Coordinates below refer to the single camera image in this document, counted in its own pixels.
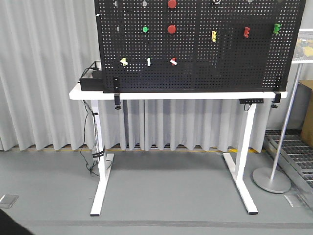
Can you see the left black panel clamp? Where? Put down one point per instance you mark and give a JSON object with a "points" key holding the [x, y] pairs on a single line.
{"points": [[117, 100]]}

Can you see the black panel clamp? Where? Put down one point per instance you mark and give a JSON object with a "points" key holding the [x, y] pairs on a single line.
{"points": [[276, 100], [117, 100]]}

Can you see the black electronics box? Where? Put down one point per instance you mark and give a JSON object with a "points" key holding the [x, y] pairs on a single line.
{"points": [[91, 78]]}

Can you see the black perforated pegboard panel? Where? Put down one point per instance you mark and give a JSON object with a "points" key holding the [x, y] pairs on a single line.
{"points": [[260, 63]]}

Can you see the lower red round push button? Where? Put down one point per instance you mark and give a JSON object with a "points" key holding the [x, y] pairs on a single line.
{"points": [[171, 29]]}

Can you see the red round push button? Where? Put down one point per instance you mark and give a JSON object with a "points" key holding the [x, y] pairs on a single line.
{"points": [[171, 29], [172, 4]]}

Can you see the black table control panel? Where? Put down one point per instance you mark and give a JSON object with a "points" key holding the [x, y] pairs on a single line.
{"points": [[251, 101]]}

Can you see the white height-adjustable table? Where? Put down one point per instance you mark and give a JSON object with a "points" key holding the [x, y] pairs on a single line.
{"points": [[236, 166]]}

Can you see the upper red round push button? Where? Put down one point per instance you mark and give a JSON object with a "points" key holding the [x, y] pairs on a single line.
{"points": [[172, 4]]}

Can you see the right black panel clamp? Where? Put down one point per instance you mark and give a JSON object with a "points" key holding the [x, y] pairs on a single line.
{"points": [[276, 100]]}

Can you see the grey curtain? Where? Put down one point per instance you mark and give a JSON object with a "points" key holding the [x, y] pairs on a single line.
{"points": [[44, 47]]}

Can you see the grey round-base sign stand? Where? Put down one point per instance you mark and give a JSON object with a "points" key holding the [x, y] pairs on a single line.
{"points": [[271, 179]]}

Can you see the metal floor grating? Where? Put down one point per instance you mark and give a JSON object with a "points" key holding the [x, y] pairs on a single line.
{"points": [[294, 173]]}

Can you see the brown cardboard box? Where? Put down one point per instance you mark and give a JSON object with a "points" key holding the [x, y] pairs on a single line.
{"points": [[307, 128]]}

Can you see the poster on sign stand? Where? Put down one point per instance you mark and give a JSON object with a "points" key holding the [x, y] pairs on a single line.
{"points": [[303, 53]]}

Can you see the grey floor outlet cover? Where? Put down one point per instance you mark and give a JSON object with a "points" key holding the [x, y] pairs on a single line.
{"points": [[8, 200]]}

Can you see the red toggle switch lower row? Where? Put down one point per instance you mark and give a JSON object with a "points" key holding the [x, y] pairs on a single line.
{"points": [[173, 61]]}

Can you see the yellow toggle switch lower row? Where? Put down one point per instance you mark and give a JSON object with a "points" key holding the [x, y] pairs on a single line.
{"points": [[123, 61]]}

